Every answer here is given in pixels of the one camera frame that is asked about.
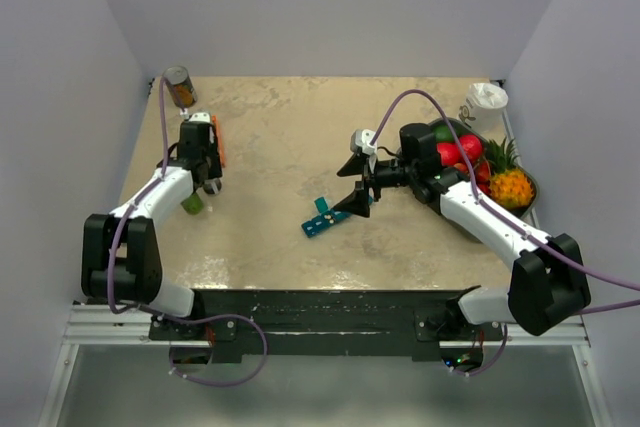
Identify white paper cup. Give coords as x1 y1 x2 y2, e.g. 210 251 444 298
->
458 83 509 132

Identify green tape roll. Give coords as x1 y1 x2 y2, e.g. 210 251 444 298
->
181 192 204 215

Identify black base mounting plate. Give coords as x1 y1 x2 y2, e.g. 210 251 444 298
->
150 289 502 363

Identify tin food can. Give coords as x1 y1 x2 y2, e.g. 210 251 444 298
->
163 66 198 108

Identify teal weekly pill organizer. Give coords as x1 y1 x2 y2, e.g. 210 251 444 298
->
301 196 351 238

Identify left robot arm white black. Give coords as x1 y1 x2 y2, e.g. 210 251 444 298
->
81 113 223 339

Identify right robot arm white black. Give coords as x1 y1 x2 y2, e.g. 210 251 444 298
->
335 123 591 340

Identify green lime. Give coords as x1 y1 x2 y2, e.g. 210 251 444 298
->
433 124 458 143

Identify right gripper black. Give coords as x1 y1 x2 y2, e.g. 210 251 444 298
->
334 151 418 218

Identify red apple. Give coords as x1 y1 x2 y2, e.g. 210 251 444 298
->
436 142 460 167
459 134 484 163

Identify grey fruit tray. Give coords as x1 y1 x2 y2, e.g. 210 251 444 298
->
394 117 541 243

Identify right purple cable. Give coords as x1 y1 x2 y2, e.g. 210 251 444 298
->
372 89 640 316

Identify strawberry pile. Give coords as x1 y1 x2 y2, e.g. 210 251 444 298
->
453 158 491 195

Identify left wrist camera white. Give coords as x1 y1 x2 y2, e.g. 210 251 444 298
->
180 112 213 137

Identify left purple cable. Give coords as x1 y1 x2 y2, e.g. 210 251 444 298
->
106 76 191 316

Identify aluminium rail frame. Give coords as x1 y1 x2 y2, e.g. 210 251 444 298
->
39 304 613 426

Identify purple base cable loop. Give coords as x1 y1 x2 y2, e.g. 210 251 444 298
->
168 314 269 388

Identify white vitamin pill bottle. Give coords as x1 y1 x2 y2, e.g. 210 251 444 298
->
203 178 222 196

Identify orange snack box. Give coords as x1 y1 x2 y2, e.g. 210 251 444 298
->
211 115 226 168

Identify small pineapple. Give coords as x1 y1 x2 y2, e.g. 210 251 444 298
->
486 138 535 210

